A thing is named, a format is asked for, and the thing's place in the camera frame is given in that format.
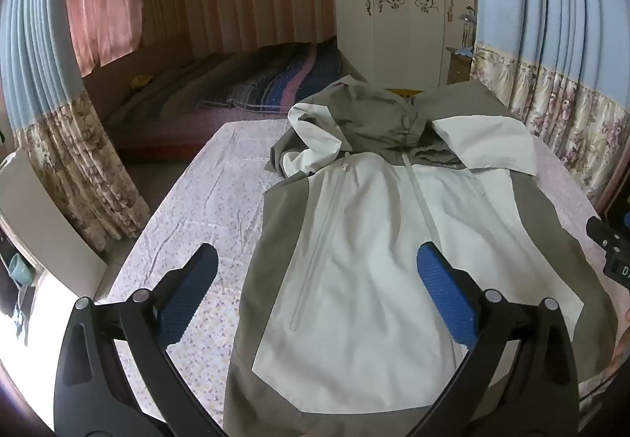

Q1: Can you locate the white board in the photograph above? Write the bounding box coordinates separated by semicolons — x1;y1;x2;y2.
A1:
0;146;109;300

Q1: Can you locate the blue floral curtain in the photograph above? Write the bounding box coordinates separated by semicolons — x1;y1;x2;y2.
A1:
0;0;151;256
470;0;630;206

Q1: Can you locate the small desk lamp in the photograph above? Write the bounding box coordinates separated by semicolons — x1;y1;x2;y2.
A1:
459;4;477;49

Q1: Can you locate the grey and white hooded jacket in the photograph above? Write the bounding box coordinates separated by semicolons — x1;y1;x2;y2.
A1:
224;75;618;437

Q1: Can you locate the wooden bedside cabinet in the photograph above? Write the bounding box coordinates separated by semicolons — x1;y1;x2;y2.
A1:
445;46;476;86

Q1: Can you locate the pink floral sheet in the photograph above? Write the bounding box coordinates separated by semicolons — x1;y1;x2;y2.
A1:
106;119;616;437

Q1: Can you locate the striped blanket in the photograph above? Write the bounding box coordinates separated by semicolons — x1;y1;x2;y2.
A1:
197;42;355;115

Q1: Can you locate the white wardrobe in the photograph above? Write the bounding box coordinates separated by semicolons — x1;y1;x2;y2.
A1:
330;0;478;91

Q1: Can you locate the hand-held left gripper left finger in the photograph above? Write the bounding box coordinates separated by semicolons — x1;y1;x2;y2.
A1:
53;243;232;437

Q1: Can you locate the bed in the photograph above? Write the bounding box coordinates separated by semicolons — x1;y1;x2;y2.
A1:
81;36;367;162

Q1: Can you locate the teal cup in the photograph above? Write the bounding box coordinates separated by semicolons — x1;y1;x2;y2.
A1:
10;254;33;286

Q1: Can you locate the pink window curtain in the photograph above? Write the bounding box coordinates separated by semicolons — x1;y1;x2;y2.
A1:
66;0;143;76

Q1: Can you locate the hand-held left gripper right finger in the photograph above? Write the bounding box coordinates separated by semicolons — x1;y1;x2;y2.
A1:
408;241;582;437

